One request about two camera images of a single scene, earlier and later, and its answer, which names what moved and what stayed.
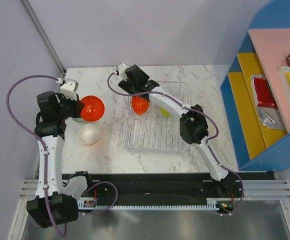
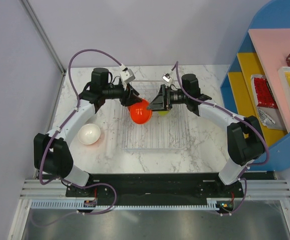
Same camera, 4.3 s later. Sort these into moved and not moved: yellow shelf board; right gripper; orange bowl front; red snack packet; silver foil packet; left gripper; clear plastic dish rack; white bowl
Moved: orange bowl front; left gripper; right gripper
Not moved: white bowl; silver foil packet; clear plastic dish rack; red snack packet; yellow shelf board
